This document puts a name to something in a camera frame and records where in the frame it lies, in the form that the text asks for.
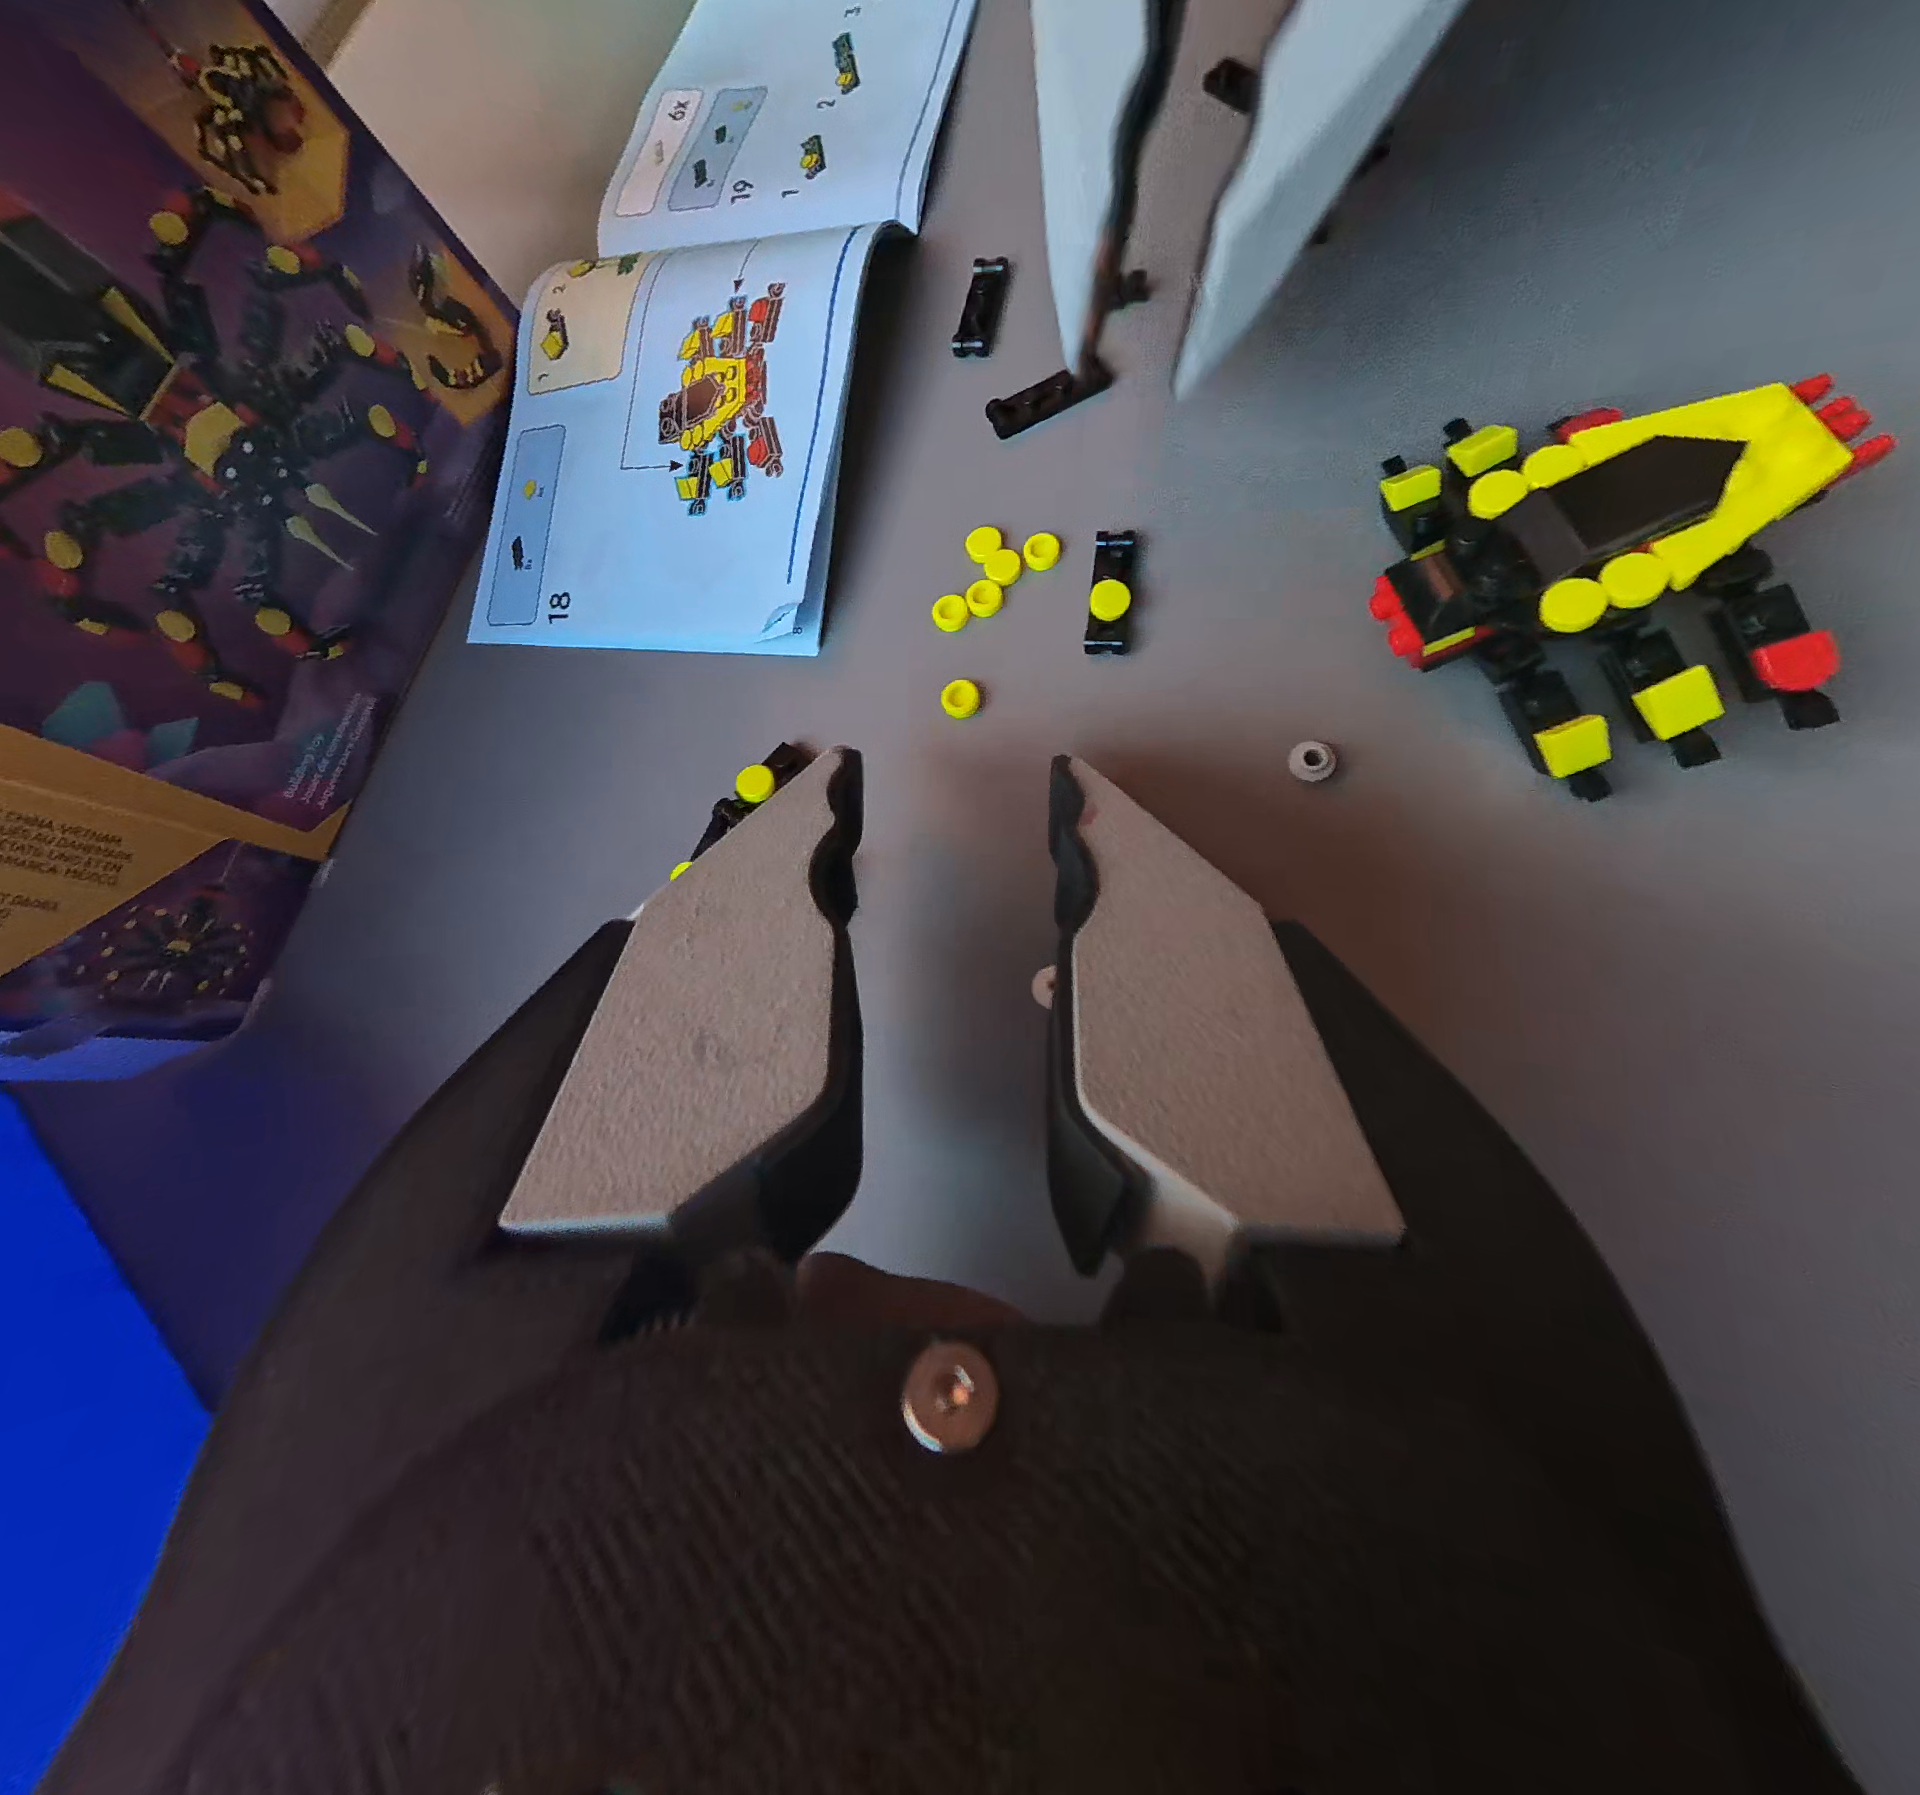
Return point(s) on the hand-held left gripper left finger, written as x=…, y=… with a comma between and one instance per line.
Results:
x=688, y=1030

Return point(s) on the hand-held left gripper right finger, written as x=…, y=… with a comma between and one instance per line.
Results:
x=1213, y=1045

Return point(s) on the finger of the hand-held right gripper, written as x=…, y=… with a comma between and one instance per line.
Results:
x=1350, y=40
x=1078, y=51

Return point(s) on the small black lego piece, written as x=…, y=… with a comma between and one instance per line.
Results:
x=1132, y=286
x=1227, y=84

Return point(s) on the yellow black lego model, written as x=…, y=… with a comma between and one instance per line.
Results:
x=1631, y=491

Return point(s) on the blue plastic bin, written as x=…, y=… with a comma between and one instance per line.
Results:
x=62, y=1372

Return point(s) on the open lego instruction booklet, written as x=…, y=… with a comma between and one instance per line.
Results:
x=838, y=101

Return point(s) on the black lego clip plate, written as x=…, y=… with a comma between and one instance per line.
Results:
x=976, y=308

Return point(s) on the grey round lego piece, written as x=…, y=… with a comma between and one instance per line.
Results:
x=1315, y=759

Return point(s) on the long black lego plate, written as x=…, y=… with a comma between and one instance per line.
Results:
x=1054, y=398

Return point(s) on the purple lego set box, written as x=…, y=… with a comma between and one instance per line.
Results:
x=226, y=400

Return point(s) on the group of yellow round tiles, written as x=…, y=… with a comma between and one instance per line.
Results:
x=983, y=602

